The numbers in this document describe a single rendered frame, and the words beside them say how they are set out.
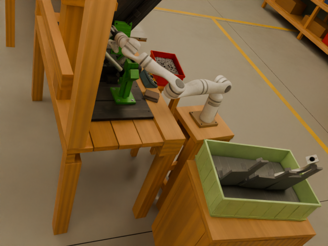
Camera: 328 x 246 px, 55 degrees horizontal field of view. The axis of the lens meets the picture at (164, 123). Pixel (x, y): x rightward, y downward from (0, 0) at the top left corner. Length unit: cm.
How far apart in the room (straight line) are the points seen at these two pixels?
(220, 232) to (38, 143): 176
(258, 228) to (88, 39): 130
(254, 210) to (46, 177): 160
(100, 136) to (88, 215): 88
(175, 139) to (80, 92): 70
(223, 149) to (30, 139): 168
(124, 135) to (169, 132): 28
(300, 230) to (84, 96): 141
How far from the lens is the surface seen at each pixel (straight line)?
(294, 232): 202
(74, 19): 168
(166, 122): 197
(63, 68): 152
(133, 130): 186
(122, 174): 277
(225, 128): 223
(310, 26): 752
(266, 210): 186
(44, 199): 255
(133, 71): 186
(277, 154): 219
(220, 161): 198
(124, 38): 178
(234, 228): 180
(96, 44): 130
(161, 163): 203
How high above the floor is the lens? 213
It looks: 39 degrees down
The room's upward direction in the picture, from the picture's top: 23 degrees clockwise
